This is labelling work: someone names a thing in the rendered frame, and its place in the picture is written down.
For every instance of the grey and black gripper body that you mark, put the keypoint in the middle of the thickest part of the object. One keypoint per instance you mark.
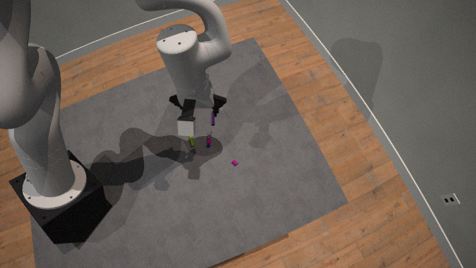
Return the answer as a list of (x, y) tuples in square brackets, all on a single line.
[(204, 99)]

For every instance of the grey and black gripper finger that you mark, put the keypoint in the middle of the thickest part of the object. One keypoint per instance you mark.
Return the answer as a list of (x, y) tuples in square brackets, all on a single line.
[(174, 99), (219, 101)]

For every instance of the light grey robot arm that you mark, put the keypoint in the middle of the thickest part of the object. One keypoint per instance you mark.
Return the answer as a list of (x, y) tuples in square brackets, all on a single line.
[(30, 91)]

